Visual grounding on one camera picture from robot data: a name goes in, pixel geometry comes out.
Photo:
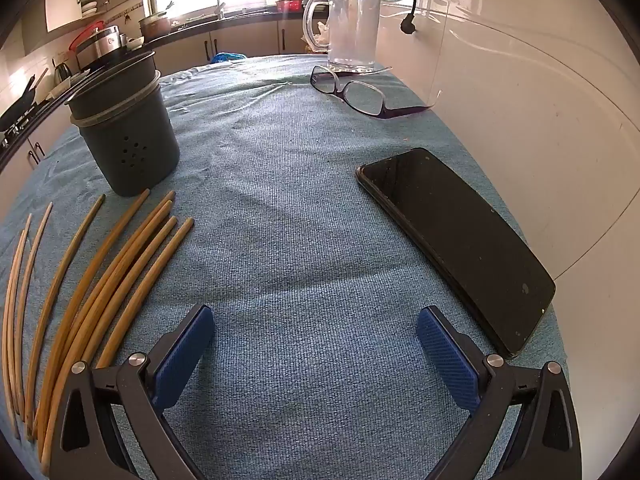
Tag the silver rice cooker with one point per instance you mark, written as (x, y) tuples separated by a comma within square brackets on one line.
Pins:
[(102, 42)]

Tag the black smartphone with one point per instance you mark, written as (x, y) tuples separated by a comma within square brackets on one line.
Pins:
[(450, 240)]

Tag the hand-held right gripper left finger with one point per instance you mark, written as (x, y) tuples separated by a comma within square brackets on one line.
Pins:
[(182, 355)]

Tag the black frying pan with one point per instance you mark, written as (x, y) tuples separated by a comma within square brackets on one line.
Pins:
[(17, 107)]

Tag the blue tablecloth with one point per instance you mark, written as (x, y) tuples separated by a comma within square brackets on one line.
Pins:
[(300, 210)]

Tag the white bowl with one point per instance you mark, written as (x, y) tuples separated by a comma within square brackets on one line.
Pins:
[(135, 43)]

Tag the blue plastic bag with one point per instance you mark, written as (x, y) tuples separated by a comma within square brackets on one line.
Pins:
[(227, 57)]

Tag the clear glass pitcher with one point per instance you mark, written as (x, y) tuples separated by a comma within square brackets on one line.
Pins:
[(352, 30)]

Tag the dark grey utensil holder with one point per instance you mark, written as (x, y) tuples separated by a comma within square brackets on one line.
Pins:
[(130, 135)]

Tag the dark-framed eyeglasses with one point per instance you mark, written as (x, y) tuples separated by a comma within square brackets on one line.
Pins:
[(364, 96)]

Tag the bunch of wooden chopsticks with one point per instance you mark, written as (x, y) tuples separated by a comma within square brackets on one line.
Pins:
[(186, 225)]

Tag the brown cooking pot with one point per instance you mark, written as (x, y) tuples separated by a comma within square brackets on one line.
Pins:
[(155, 25)]

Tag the stack of white dishes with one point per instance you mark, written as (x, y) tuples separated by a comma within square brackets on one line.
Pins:
[(89, 6)]

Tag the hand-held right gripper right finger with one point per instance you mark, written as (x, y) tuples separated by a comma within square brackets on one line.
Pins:
[(447, 355)]

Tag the red plastic basket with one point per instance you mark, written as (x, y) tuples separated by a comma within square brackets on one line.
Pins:
[(289, 6)]

